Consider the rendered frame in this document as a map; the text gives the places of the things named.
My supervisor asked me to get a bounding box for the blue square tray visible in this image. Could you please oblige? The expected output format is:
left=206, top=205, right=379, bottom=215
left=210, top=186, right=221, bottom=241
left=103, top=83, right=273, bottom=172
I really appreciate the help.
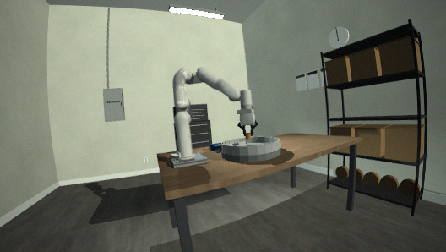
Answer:
left=210, top=143, right=222, bottom=151

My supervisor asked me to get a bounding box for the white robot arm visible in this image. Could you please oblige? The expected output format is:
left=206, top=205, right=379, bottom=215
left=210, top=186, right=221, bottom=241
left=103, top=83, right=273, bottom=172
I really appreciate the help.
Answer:
left=171, top=67, right=254, bottom=160

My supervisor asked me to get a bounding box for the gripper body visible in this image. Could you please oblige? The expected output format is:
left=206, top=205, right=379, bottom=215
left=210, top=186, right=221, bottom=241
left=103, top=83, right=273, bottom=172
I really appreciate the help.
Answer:
left=240, top=110, right=255, bottom=125

